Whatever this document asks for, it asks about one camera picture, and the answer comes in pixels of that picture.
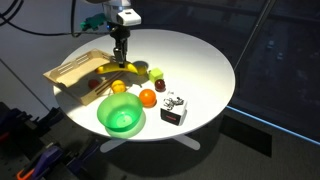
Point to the lime green cube block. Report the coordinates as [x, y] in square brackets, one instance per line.
[156, 75]

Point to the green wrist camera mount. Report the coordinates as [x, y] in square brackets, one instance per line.
[93, 21]

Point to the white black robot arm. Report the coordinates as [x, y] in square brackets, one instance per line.
[115, 5]

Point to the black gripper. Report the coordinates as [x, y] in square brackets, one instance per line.
[120, 33]

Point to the dark red toy plum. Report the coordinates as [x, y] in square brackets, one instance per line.
[160, 85]

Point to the white table pedestal base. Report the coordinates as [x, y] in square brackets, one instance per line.
[190, 142]

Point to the wooden slatted crate tray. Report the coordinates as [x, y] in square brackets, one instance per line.
[71, 71]

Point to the orange toy fruit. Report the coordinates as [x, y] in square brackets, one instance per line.
[147, 97]

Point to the black perforated breadboard plate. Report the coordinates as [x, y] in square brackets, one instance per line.
[10, 163]

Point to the black white patterned cube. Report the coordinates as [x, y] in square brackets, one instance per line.
[174, 108]

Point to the yellow orange toy peach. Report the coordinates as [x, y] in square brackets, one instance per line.
[118, 87]

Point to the red toy strawberry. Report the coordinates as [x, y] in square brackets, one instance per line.
[93, 83]

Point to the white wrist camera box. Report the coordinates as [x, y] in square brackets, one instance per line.
[129, 17]

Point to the blue lit window base rail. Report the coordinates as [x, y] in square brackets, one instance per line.
[273, 125]

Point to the dark window mullion bar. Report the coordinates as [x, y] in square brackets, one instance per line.
[255, 33]

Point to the yellow toy banana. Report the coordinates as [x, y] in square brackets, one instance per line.
[110, 69]

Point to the green translucent plastic bowl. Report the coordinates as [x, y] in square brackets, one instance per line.
[120, 111]

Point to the dark floor grille panel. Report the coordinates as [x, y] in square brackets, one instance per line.
[246, 135]

